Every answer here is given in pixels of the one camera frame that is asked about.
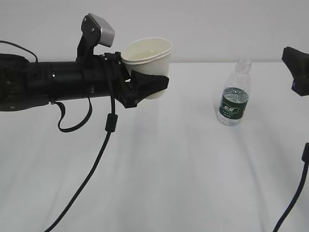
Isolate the white paper cup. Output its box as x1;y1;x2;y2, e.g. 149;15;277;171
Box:
121;37;173;100

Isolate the clear green-label water bottle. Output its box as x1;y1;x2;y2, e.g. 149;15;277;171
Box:
217;58;252;126

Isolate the black camera cable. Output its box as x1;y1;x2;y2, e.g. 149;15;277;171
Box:
272;142;309;232
42;72;119;232

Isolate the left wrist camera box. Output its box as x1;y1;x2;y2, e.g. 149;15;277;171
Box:
76;13;115;61

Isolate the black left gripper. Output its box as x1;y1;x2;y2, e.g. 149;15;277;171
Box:
80;52;169;108

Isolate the black left camera cable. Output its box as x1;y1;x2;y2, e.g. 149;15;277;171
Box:
42;72;119;232

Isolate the black right camera cable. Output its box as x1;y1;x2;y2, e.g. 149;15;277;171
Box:
272;142;309;232

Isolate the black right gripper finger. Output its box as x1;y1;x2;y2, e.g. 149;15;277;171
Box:
281;47;309;97

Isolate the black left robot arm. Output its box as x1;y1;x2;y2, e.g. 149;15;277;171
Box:
0;52;169;132

